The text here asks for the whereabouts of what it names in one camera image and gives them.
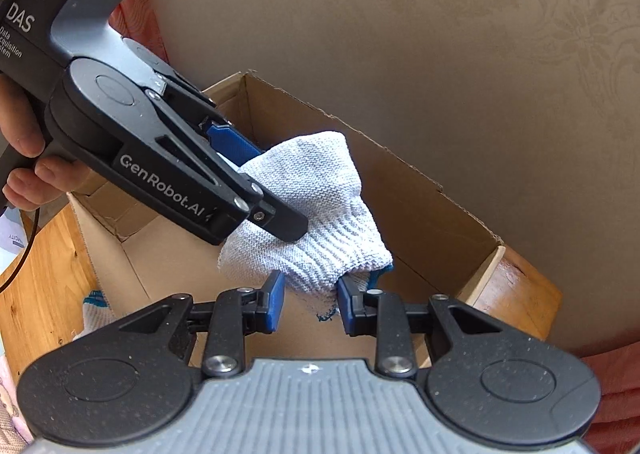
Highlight pink curtain with gold band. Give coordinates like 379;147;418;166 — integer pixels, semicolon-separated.
575;351;640;440

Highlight white knit glove blue cuff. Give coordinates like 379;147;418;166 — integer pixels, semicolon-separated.
217;131;394;322
75;288;121;342

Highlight person's left hand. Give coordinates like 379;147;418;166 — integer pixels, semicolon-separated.
0;74;90;211

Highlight white paper packet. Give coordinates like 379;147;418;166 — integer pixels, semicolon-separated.
0;211;26;251

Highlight brown cardboard box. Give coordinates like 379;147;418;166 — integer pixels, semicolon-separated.
67;71;506;370

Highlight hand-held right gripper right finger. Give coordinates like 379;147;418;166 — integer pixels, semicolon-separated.
337;276;503;380

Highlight black cable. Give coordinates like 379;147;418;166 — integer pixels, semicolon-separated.
0;206;40;295

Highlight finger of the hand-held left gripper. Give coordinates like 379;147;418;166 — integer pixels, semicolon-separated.
85;88;308;245
152;66;264;168

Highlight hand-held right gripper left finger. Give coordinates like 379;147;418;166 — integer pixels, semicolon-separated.
117;271;286;380

